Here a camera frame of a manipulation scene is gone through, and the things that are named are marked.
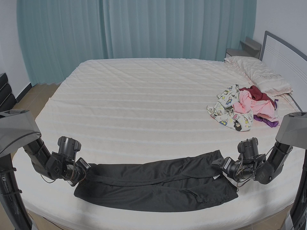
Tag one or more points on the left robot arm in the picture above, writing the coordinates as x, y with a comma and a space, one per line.
38, 157

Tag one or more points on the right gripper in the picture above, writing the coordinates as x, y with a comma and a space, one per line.
230, 167

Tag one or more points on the black chest of drawers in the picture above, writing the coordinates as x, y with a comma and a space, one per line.
4, 92

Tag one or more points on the bed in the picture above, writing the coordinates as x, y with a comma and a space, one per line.
144, 92

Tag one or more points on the purple garment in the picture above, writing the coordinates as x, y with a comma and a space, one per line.
271, 123

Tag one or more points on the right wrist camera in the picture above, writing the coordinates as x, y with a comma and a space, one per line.
248, 148

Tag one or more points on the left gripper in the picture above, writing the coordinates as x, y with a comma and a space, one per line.
80, 171

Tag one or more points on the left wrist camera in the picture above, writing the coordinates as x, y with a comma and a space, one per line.
69, 147

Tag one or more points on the dark red garment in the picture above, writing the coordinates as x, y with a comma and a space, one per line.
256, 92

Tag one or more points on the blue-green curtain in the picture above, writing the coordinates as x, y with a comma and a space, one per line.
144, 20

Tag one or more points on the grey bedside table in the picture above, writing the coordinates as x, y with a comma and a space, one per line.
250, 44

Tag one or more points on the pink garment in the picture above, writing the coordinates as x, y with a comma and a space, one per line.
242, 103

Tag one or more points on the cream pillow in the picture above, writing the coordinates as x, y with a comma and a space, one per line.
261, 75

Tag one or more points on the white printed garment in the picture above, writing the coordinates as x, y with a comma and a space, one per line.
224, 114

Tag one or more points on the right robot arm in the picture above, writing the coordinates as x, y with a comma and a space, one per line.
273, 164

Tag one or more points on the black T-shirt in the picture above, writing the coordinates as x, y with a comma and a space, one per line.
156, 195

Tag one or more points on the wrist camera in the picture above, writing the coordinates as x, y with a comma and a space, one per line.
69, 147
248, 148

